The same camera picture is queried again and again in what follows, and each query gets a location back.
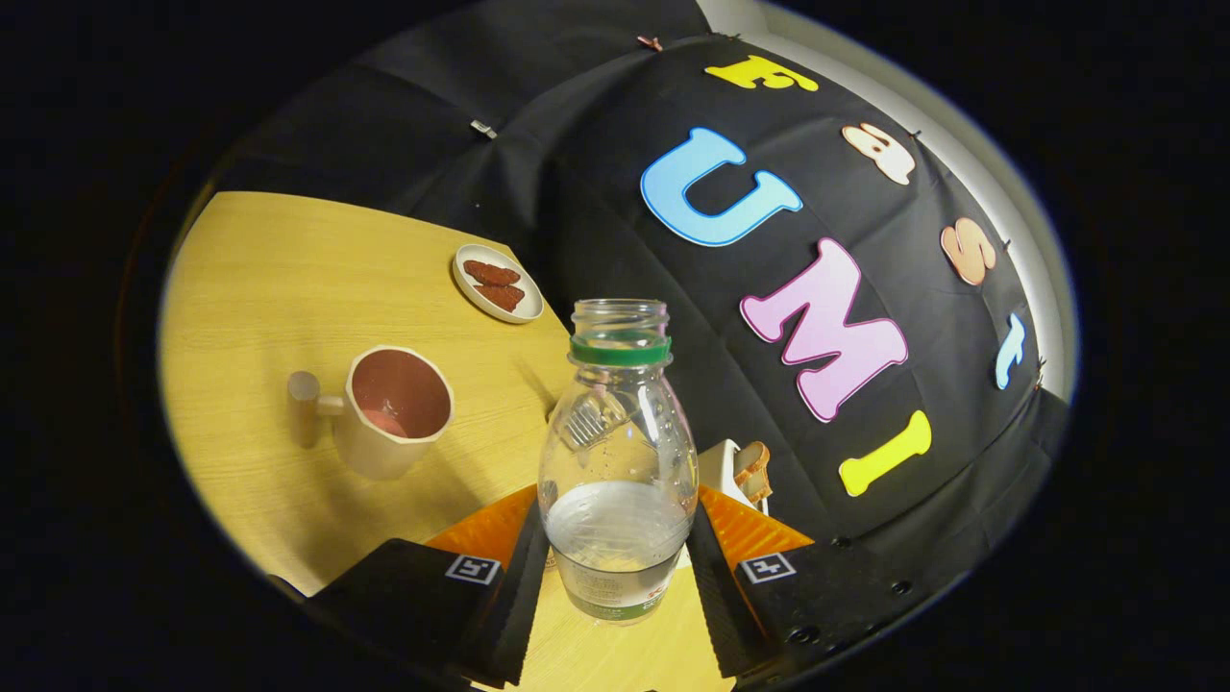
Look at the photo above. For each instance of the toasted bread slice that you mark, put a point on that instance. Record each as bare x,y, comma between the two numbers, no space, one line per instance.
762,492
752,461

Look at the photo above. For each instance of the brown sausage piece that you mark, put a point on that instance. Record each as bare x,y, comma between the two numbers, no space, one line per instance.
491,273
502,297

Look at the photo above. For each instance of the wooden table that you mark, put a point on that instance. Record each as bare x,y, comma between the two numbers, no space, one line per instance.
250,288

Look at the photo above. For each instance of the red clip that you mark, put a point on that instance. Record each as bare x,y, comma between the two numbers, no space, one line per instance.
650,42

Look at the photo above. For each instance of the clear plastic juice bottle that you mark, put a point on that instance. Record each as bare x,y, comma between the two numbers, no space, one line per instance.
615,538

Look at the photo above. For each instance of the small clear glass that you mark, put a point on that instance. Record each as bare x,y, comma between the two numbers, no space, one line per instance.
584,423

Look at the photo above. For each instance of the white toaster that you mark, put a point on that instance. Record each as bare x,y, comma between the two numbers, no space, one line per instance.
716,466

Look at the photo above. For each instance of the white round plate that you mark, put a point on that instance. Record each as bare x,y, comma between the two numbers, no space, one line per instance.
466,279

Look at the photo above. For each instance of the white clip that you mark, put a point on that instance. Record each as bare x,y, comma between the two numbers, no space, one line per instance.
482,129

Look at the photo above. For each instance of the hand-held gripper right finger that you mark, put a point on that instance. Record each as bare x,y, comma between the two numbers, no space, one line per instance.
716,605

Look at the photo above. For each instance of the black backdrop cloth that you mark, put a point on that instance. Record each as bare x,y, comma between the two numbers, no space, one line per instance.
596,192

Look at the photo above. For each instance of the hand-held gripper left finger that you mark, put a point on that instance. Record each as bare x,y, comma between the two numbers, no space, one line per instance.
519,615

